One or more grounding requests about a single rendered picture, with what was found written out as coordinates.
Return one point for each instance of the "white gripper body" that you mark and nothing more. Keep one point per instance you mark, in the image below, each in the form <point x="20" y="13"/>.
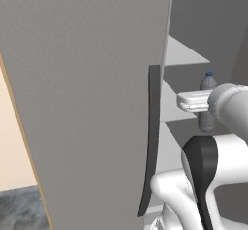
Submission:
<point x="193" y="100"/>

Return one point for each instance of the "grey freezer door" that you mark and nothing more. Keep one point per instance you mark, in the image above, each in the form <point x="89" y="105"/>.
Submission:
<point x="87" y="104"/>

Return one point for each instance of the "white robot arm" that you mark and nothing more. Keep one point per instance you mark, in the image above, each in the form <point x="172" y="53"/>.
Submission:
<point x="232" y="162"/>

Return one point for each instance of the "grey freezer interior with shelves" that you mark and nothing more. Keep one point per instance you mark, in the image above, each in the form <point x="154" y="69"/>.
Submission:
<point x="206" y="46"/>

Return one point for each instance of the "clear water bottle blue cap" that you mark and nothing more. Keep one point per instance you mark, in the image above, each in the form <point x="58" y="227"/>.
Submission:
<point x="207" y="82"/>

